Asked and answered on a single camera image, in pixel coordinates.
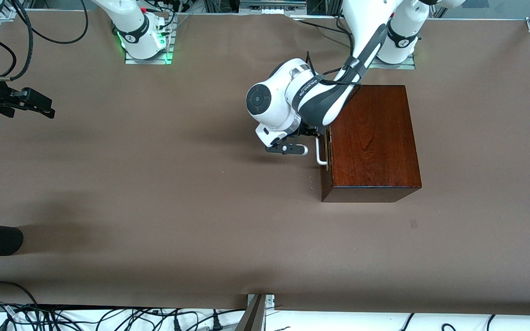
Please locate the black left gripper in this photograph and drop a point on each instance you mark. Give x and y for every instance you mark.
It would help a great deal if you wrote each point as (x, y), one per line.
(309, 131)

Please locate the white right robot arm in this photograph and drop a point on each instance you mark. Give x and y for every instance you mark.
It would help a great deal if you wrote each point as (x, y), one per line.
(127, 18)

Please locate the black power plug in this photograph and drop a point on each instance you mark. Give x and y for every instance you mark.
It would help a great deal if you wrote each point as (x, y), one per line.
(216, 324)

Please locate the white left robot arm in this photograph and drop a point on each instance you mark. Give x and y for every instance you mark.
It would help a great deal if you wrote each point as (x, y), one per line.
(283, 92)

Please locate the brown paper table cover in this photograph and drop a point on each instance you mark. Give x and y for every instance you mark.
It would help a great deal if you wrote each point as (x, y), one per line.
(200, 207)

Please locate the dark brown wooden cabinet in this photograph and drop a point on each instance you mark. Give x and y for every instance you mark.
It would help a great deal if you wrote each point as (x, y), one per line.
(375, 151)

